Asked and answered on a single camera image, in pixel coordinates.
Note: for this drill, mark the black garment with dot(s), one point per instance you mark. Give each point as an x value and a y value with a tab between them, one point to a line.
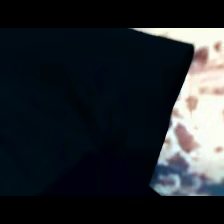
86	100

